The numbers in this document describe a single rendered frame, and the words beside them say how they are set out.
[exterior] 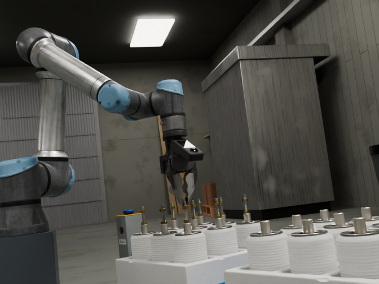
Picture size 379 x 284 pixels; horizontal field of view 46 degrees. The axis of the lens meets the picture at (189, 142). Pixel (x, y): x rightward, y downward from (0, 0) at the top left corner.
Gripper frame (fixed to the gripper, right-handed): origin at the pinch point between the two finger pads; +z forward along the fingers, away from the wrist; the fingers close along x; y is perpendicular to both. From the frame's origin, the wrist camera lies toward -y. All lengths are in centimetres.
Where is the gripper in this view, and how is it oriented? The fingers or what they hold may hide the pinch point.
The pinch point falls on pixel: (185, 200)
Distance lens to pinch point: 128.9
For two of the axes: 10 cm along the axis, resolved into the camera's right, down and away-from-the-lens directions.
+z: 1.1, 9.9, -1.2
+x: -8.9, 0.5, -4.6
